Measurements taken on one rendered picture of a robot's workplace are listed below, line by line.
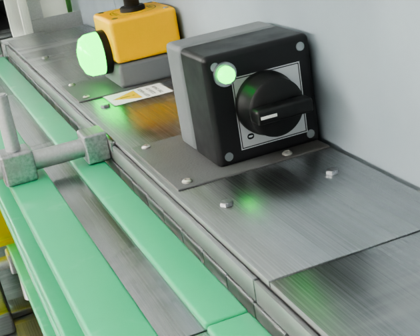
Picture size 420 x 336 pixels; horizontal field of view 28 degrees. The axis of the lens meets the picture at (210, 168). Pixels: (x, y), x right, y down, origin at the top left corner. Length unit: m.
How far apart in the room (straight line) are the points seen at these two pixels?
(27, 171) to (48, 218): 0.09
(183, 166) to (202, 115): 0.04
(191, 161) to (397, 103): 0.16
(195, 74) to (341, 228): 0.17
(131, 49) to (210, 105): 0.28
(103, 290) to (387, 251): 0.16
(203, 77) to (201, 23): 0.24
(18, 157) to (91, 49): 0.20
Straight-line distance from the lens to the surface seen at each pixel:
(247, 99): 0.56
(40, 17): 1.32
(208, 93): 0.56
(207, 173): 0.58
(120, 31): 0.84
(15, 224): 0.82
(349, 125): 0.58
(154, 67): 0.85
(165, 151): 0.64
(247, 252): 0.46
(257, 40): 0.59
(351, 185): 0.53
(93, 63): 0.85
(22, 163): 0.69
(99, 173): 0.68
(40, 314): 0.85
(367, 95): 0.55
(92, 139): 0.69
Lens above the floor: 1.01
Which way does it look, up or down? 17 degrees down
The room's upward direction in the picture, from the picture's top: 106 degrees counter-clockwise
